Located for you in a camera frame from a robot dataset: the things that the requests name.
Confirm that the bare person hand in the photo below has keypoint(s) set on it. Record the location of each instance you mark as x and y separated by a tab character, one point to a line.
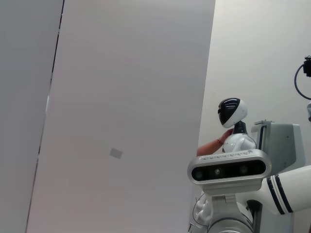
228	134

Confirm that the bare person forearm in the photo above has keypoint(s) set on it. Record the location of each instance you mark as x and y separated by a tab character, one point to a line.
209	148

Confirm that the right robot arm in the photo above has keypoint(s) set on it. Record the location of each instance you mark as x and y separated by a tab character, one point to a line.
286	189

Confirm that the white robot chest shell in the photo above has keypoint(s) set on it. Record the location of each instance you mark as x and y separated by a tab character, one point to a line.
239	143

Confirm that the white black robot head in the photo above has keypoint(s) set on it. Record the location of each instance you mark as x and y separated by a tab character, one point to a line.
233	112

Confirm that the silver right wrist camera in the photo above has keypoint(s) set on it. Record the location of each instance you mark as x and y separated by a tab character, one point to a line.
230	170

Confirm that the black wall mounted device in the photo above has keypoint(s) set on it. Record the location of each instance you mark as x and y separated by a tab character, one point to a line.
308	66

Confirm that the small grey wall sticker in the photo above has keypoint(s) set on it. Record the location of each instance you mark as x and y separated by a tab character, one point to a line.
115	153

